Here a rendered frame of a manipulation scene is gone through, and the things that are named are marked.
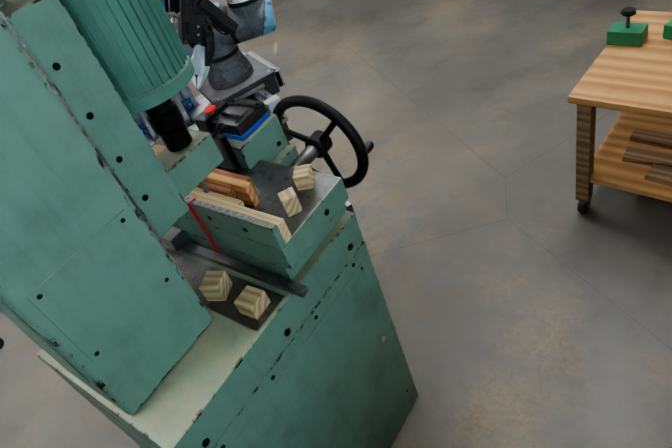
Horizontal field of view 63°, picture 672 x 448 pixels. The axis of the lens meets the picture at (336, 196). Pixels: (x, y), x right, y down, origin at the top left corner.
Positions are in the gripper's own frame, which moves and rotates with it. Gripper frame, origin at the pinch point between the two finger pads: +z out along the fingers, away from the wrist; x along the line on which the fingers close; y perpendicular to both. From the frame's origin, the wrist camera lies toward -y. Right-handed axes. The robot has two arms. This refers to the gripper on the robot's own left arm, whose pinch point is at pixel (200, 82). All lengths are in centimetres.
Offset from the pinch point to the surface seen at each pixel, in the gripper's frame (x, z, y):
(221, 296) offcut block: 20.6, 39.7, 13.1
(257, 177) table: 13.5, 19.7, -3.8
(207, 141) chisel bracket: 14.8, 9.8, 10.6
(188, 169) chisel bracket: 14.9, 14.5, 15.4
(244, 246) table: 21.5, 30.4, 7.6
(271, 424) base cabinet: 33, 64, 12
